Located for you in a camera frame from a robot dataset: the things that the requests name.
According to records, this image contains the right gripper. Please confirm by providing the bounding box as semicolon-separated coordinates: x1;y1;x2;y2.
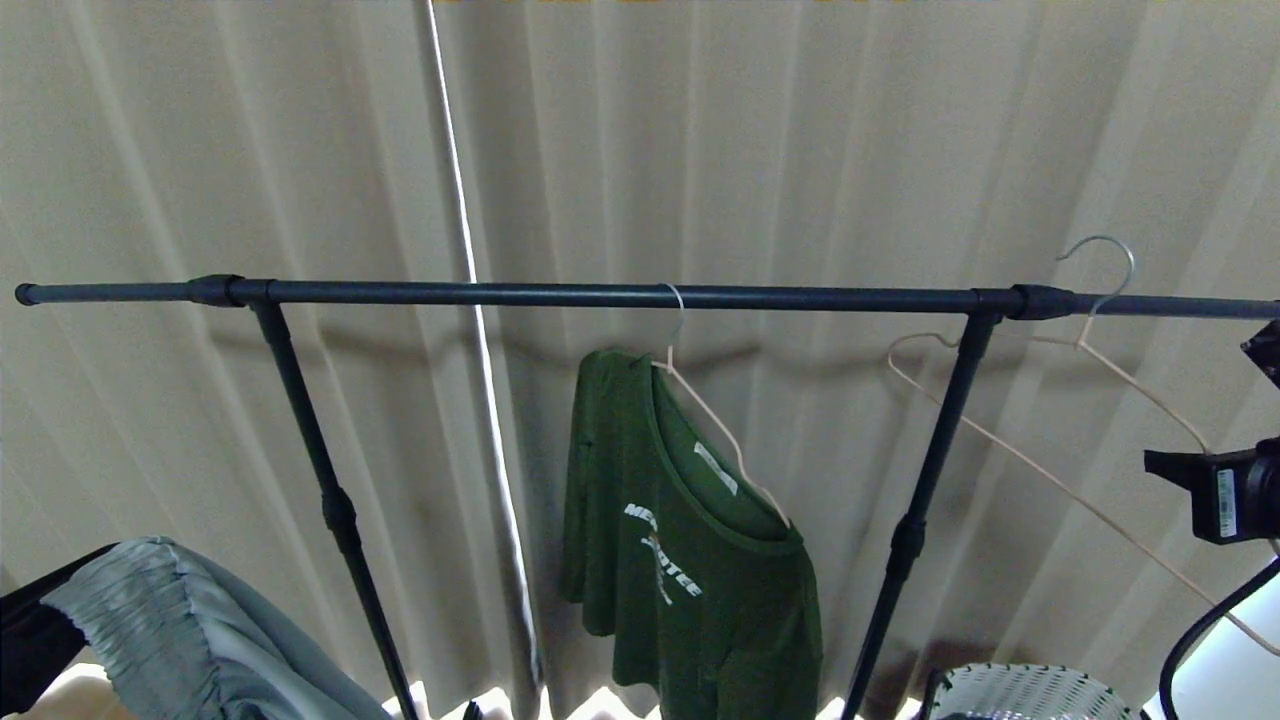
1193;438;1280;547

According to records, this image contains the green printed shirt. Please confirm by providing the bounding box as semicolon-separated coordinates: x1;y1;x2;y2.
558;348;824;720

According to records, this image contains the pale grey garment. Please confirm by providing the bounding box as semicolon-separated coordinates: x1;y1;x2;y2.
40;537;393;720

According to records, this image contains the white laundry basket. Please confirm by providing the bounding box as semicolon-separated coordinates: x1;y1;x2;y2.
918;662;1153;720

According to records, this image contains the black clothes rack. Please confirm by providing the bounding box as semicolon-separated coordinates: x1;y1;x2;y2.
14;273;1280;720

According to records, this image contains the beige curtain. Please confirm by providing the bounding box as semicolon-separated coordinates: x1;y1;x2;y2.
0;0;1280;716

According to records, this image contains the black cable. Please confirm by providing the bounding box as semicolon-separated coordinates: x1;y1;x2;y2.
1158;555;1280;720

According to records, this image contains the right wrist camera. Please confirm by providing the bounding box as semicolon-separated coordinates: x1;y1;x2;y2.
1240;318;1280;391

